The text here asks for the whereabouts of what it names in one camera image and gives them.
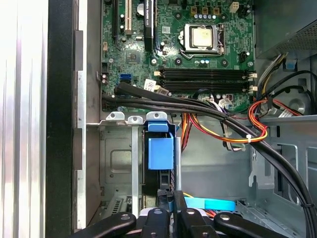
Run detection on green motherboard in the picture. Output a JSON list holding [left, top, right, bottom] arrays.
[[100, 0, 257, 114]]

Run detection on white expansion slot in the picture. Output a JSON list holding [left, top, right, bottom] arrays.
[[124, 0, 132, 36]]

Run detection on white barcode label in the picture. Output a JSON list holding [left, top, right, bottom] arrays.
[[143, 78, 157, 91]]

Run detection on black RAM slot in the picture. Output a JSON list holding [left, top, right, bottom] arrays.
[[156, 80, 258, 94], [153, 68, 258, 81]]

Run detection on blue SATA port block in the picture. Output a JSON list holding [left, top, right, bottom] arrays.
[[119, 73, 132, 85]]

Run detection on metal drive cage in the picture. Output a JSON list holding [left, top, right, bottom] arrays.
[[249, 115, 317, 238]]

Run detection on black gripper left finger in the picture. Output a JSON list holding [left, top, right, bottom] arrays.
[[70, 188, 173, 238]]

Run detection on CPU socket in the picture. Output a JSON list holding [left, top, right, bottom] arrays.
[[178, 23, 226, 57]]

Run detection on metal socket cover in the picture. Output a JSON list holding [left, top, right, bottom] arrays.
[[184, 24, 220, 55]]

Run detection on black PC case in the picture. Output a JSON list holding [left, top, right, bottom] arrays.
[[46, 0, 317, 238]]

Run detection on orange red power wire bundle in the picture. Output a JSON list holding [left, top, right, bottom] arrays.
[[180, 99, 304, 152]]

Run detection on black expansion slot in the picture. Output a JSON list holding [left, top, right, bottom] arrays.
[[112, 0, 120, 43]]

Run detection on black graphics card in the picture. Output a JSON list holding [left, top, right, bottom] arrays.
[[143, 0, 159, 52]]

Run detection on thick black cable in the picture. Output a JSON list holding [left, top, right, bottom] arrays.
[[114, 81, 317, 238], [101, 93, 317, 238]]

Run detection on hard disk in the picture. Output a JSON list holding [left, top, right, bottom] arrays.
[[143, 118, 175, 209]]

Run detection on grey power supply unit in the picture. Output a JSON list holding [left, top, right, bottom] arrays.
[[255, 0, 317, 59]]

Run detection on metal disk bay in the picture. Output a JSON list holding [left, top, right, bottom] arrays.
[[99, 111, 183, 216]]

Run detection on silver CPU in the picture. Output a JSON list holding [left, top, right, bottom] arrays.
[[189, 26, 215, 49]]

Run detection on black chipset chip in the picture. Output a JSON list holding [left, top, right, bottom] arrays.
[[126, 51, 140, 64]]

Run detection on yellow black PSU wires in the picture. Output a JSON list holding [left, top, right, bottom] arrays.
[[256, 52, 290, 100]]

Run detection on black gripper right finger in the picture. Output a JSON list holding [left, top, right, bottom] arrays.
[[173, 190, 297, 238]]

